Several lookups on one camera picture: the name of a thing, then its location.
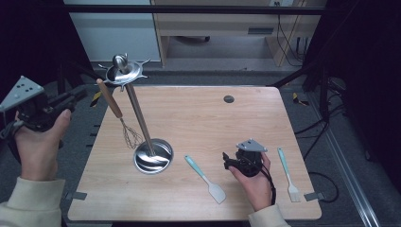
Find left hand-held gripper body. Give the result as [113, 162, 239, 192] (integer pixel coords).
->
[0, 75, 76, 133]

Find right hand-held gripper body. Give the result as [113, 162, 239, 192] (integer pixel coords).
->
[235, 138, 269, 178]

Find teal handled spatula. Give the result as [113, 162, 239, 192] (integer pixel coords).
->
[183, 154, 227, 205]

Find wooden handled whisk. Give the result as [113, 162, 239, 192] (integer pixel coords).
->
[96, 78, 145, 151]

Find steel utensil rack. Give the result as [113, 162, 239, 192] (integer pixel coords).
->
[97, 52, 175, 175]

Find person's right hand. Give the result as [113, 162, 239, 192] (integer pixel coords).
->
[228, 152, 276, 213]

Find person's left hand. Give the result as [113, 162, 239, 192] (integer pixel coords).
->
[13, 108, 73, 183]

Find black metal stand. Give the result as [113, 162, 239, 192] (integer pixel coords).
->
[270, 60, 333, 125]
[56, 60, 111, 96]

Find yellow black tape piece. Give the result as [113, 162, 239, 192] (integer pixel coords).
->
[90, 91, 103, 109]
[291, 92, 311, 107]

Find white cabinet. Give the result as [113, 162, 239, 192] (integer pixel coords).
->
[63, 0, 162, 62]

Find light wooden desk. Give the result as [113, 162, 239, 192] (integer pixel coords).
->
[150, 0, 327, 68]

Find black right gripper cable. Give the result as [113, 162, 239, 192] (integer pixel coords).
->
[260, 166, 277, 206]

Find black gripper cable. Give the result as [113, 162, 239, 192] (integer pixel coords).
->
[260, 166, 277, 206]
[0, 120, 24, 166]

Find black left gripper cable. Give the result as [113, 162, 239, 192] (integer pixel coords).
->
[0, 120, 24, 166]

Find teal handled brush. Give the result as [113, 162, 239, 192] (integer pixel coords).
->
[276, 147, 302, 203]

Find black floor cables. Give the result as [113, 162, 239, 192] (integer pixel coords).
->
[293, 76, 348, 156]

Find black floor cable loop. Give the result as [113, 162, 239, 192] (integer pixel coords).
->
[307, 171, 340, 203]

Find aluminium floor rail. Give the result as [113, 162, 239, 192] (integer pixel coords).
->
[306, 93, 383, 227]

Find black cables under desk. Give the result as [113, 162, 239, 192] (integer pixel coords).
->
[275, 13, 306, 68]

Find black frame bar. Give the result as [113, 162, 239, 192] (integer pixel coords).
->
[62, 4, 327, 16]

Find white wall socket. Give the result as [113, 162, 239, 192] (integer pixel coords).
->
[269, 0, 295, 8]

